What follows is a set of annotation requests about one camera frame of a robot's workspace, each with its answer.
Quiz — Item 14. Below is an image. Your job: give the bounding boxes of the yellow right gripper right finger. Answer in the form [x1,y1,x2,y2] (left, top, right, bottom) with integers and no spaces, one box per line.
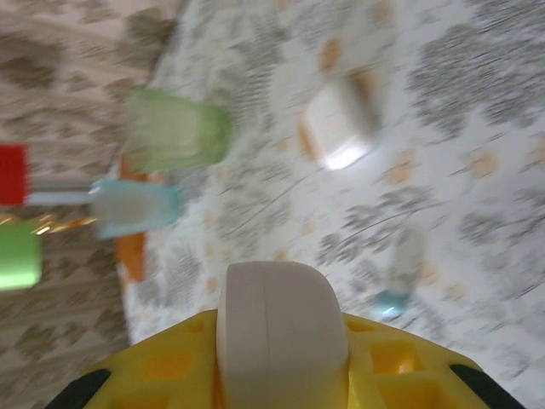
[340,313,531,409]

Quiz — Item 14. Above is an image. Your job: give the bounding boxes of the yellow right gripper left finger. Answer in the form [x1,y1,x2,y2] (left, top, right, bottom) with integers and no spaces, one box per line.
[53,309,225,409]

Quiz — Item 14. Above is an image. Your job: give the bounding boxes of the white earbud charging case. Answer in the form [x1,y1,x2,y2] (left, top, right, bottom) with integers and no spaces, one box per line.
[215,260,354,409]
[301,78,383,172]

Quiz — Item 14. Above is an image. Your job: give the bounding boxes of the orange wooden board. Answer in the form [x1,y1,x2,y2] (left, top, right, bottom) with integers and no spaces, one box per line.
[113,155,148,283]

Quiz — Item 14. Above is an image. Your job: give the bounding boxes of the blue plastic tumbler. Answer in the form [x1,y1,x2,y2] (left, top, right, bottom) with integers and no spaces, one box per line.
[90,178,183,240]

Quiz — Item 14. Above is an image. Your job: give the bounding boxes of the green wine glass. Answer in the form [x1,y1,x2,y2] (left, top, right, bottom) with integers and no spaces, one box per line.
[0,220,43,291]

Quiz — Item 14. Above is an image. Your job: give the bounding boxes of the green plastic tumbler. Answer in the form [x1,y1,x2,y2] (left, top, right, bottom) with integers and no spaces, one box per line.
[124,86,234,175]

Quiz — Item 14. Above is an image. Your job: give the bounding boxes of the red wine glass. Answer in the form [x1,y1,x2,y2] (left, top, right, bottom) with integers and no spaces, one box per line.
[0,143,32,209]

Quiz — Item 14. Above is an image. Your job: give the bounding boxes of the gold wire glass rack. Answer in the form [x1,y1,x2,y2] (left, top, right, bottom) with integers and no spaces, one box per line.
[0,214,99,236]

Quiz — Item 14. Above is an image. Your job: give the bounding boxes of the aluminium frame post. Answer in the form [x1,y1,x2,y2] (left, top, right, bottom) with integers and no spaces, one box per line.
[25,181,97,205]

